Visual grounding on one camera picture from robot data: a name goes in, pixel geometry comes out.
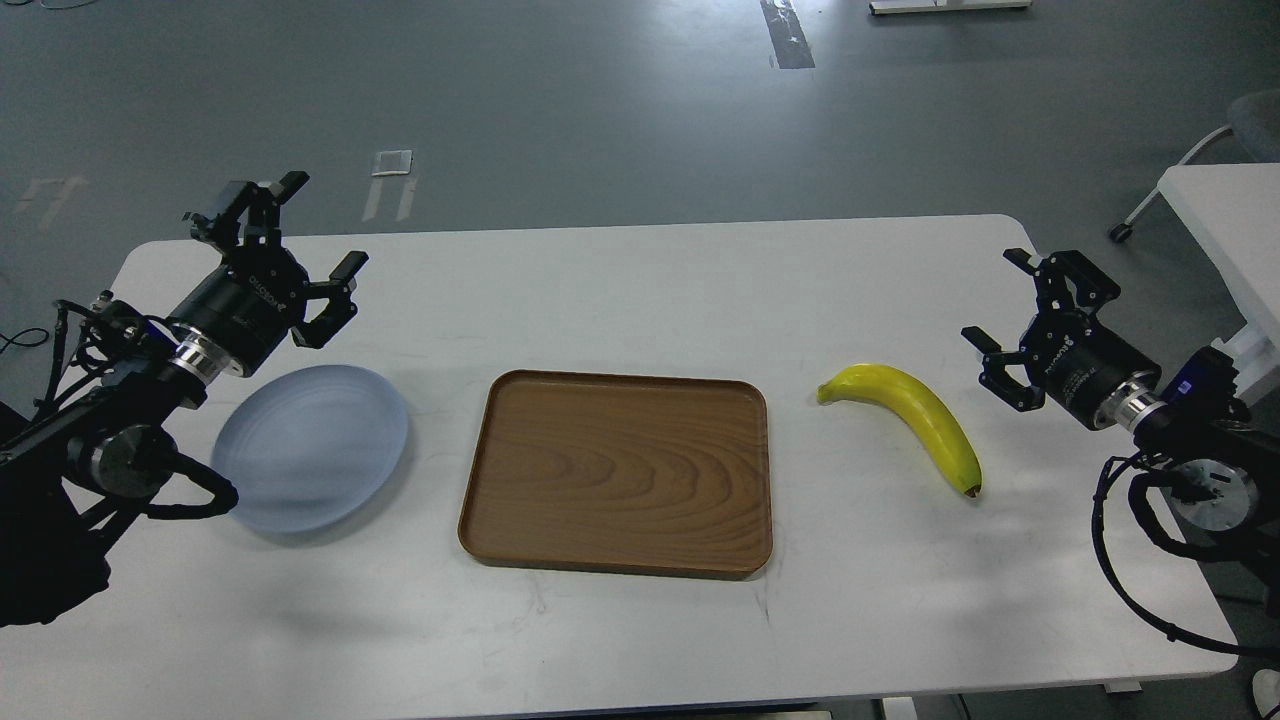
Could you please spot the brown wooden tray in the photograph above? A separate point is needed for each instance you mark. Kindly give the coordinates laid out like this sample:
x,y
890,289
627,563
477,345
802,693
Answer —
x,y
633,474

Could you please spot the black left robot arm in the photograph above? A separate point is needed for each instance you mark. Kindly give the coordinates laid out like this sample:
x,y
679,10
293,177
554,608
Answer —
x,y
95,456

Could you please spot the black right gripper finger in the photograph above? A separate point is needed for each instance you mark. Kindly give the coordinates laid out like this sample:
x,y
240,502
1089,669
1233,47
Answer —
x,y
1070,289
994,374

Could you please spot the white table base far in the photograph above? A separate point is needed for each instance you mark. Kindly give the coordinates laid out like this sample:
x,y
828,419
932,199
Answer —
x,y
881,8

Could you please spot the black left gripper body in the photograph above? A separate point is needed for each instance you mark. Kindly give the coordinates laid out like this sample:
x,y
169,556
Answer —
x,y
246,306

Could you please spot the yellow banana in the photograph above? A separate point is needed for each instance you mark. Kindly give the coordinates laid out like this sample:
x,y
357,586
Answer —
x,y
916,405

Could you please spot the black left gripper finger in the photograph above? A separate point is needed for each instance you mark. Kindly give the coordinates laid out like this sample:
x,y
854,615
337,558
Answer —
x,y
246,216
339,308

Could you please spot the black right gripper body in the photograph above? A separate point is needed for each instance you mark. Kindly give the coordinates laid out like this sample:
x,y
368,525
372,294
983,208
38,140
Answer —
x,y
1085,367

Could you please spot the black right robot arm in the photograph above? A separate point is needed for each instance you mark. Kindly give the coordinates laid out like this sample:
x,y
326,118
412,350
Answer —
x,y
1198,432

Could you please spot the light blue plate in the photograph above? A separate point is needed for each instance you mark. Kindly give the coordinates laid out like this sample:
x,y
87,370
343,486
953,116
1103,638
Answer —
x,y
313,446

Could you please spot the white side table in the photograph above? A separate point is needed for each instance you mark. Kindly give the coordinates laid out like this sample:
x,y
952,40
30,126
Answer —
x,y
1233,212

